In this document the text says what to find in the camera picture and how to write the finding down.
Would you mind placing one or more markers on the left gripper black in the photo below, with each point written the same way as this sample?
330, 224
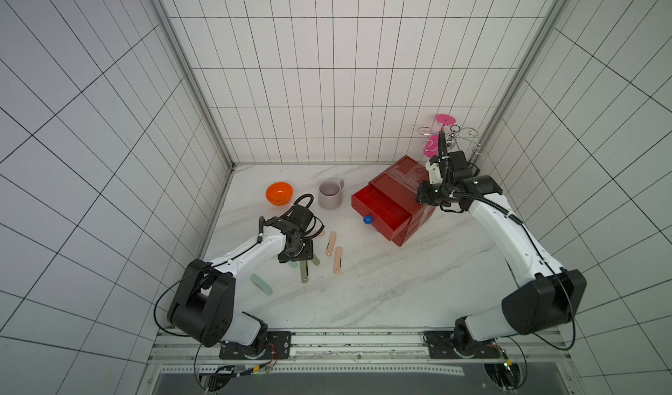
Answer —
305, 255

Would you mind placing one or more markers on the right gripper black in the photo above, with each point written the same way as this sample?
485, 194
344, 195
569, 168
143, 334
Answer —
445, 161

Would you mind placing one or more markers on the red drawer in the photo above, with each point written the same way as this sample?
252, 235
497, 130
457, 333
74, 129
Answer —
394, 211

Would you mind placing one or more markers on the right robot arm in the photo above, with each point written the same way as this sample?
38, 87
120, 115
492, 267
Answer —
547, 294

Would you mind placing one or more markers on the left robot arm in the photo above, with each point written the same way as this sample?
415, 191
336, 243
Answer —
204, 304

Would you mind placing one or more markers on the red drawer cabinet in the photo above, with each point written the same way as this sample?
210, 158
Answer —
407, 173

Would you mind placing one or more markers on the orange bowl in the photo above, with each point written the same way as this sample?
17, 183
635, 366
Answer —
279, 194

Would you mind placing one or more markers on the peach knife middle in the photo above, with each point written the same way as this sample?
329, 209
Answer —
331, 244

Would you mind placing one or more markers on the peach knife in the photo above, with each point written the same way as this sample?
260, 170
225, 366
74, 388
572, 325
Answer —
331, 244
338, 259

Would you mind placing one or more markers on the mauve mug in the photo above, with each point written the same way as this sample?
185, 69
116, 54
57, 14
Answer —
330, 194

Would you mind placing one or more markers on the pink hourglass stand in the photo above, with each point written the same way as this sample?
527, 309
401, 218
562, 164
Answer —
440, 132

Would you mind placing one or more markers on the peach knife right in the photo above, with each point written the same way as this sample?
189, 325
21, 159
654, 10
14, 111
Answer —
338, 259

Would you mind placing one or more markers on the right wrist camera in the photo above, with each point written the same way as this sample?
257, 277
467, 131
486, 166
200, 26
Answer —
434, 172

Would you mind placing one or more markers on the silver wire rack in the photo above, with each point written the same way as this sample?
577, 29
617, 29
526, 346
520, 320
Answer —
457, 138

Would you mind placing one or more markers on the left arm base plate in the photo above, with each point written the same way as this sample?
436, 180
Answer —
269, 345

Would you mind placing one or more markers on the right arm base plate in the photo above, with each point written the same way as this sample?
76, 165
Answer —
446, 344

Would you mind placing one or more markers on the aluminium rail frame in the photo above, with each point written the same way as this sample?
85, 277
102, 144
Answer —
358, 361

